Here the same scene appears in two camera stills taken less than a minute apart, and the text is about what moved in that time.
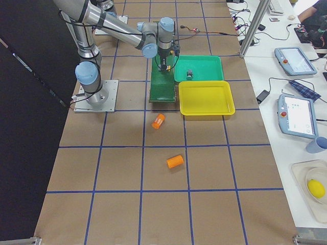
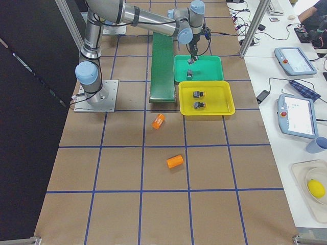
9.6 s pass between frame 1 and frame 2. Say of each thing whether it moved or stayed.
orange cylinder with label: stayed
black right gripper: moved
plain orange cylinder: stayed
